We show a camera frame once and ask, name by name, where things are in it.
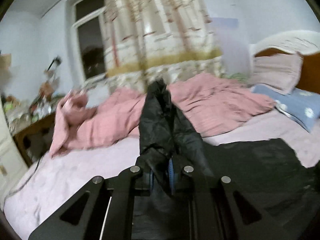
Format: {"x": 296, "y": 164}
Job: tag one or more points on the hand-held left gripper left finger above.
{"x": 150, "y": 180}

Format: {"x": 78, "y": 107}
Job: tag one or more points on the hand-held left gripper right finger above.
{"x": 171, "y": 178}

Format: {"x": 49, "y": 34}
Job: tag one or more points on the black puffer jacket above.
{"x": 250, "y": 167}

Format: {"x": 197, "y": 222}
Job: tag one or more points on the pink plaid quilt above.
{"x": 112, "y": 120}

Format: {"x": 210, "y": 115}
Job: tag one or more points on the bed with pink sheet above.
{"x": 67, "y": 177}

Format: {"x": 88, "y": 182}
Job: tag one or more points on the wooden desk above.
{"x": 32, "y": 135}

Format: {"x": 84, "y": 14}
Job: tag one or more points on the desk clutter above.
{"x": 37, "y": 105}

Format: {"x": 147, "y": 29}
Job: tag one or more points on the white cabinet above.
{"x": 8, "y": 152}

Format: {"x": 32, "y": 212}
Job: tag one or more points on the blue floral pillow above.
{"x": 297, "y": 107}

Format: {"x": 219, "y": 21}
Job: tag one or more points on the beige pillow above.
{"x": 275, "y": 72}

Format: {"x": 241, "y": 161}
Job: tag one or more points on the desk lamp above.
{"x": 52, "y": 67}

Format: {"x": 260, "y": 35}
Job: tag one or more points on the tree print curtain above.
{"x": 155, "y": 30}

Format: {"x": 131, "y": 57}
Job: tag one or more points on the white framed window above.
{"x": 90, "y": 37}

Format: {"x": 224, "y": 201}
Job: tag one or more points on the white and wood headboard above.
{"x": 310, "y": 62}

